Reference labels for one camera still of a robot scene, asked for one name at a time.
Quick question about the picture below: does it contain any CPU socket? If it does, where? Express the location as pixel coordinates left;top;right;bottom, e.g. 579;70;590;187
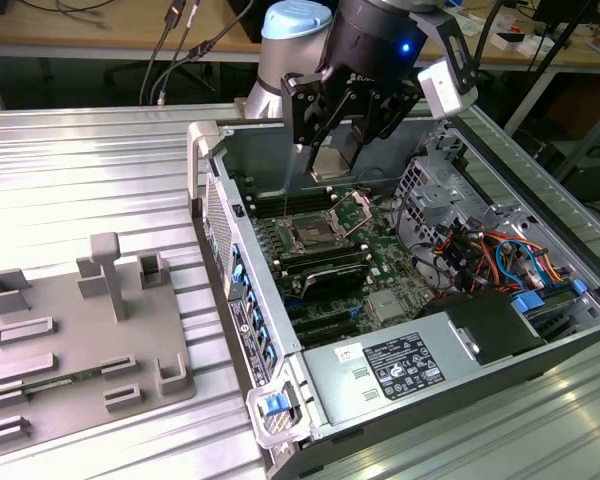
287;212;344;254

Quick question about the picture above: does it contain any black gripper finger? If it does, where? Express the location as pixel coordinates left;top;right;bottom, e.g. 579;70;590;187
348;88;424;169
280;72;354;177

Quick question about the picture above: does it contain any open black PC case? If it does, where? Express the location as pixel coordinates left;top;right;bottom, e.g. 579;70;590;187
187;97;600;480

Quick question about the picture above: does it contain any black computer tower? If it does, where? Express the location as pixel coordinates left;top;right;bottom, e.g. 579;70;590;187
552;142;600;204

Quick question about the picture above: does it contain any orange red wire bundle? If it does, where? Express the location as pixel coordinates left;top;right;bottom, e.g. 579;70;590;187
432;224;576;296

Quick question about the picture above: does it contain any white box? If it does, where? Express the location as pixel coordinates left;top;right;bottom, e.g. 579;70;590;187
489;30;556;55

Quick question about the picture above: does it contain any green RAM stick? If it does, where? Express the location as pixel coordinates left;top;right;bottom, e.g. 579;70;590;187
23;367;104;396

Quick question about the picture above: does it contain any blue case latch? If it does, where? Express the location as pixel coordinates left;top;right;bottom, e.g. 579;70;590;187
258;395;287;417

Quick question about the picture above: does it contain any green motherboard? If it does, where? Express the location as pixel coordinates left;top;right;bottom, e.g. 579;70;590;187
249;187;449;351

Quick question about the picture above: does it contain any silver chipset heatsink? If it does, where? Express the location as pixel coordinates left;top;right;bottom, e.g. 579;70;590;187
368;288;407;322

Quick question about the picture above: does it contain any grey case handle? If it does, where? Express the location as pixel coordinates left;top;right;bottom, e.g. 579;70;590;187
187;121;234;199

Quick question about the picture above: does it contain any perforated metal drive cage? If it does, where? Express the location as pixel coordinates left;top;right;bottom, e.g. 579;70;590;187
393;155;481;236

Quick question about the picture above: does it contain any blue disk carrier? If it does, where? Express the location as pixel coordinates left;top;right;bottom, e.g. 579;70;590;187
511;291;545;317

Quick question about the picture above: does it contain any blue wire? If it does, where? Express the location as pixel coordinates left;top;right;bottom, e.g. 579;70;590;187
494;239;564;289

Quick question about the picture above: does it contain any grey parts rack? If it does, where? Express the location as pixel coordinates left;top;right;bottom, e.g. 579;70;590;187
0;232;199;449

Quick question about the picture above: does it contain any black drive cover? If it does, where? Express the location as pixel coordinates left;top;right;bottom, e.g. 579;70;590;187
419;292;549;366

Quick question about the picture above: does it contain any black graphics card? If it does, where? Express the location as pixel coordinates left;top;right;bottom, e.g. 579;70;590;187
299;263;370;302

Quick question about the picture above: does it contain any black RAM slot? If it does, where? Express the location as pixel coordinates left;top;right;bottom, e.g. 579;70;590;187
279;241;365;265
247;187;331;212

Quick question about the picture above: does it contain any black stand pole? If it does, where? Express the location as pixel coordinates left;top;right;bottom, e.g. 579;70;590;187
524;0;599;74

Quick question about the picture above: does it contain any wooden desk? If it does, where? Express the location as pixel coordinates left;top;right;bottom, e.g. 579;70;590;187
0;0;600;74

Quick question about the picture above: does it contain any silver CPU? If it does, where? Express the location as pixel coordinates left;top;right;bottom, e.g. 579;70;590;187
310;144;357;182

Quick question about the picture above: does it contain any thin locking lever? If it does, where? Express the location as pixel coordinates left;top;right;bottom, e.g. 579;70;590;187
281;144;297;221

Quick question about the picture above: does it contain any grey power supply unit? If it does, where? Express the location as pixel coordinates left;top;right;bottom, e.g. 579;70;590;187
299;319;481;426

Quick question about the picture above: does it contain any metal socket cover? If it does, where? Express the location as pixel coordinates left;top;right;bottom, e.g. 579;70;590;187
329;188;379;237

